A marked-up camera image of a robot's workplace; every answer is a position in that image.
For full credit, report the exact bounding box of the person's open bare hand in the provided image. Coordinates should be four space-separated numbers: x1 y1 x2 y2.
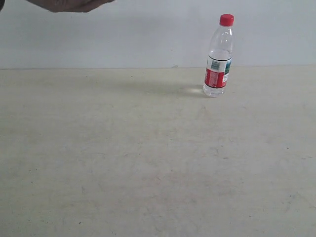
28 0 114 13

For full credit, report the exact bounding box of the clear water bottle red cap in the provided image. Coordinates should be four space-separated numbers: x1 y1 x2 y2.
203 14 234 97

